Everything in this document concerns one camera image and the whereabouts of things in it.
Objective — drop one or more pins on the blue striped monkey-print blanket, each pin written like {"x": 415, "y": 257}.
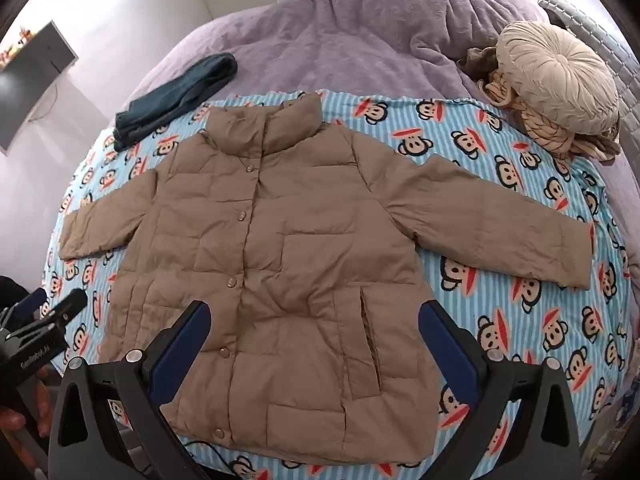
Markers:
{"x": 475, "y": 150}

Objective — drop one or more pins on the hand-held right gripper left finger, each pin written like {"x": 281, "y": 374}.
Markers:
{"x": 180, "y": 345}

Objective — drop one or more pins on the grey flat monitor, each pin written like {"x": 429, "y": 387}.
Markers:
{"x": 30, "y": 90}

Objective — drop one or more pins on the person's left hand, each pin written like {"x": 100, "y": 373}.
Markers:
{"x": 15, "y": 419}

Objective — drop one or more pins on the beige puffer jacket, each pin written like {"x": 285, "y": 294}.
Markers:
{"x": 300, "y": 260}

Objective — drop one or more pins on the colourful small figures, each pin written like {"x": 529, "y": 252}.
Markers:
{"x": 17, "y": 45}

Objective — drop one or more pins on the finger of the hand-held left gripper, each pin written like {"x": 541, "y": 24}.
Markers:
{"x": 30, "y": 302}
{"x": 70, "y": 305}

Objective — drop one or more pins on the dark teal folded pants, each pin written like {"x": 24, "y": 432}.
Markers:
{"x": 175, "y": 95}

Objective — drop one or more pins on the purple fleece blanket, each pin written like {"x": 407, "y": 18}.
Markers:
{"x": 325, "y": 45}

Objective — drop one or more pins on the round beige pleated cushion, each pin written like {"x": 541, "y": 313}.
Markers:
{"x": 560, "y": 75}

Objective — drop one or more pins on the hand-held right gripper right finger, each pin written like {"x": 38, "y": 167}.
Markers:
{"x": 450, "y": 345}

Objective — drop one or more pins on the brown crumpled cloth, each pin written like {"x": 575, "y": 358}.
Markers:
{"x": 477, "y": 62}

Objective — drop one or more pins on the beige braided knot pillow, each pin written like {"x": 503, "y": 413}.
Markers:
{"x": 545, "y": 135}

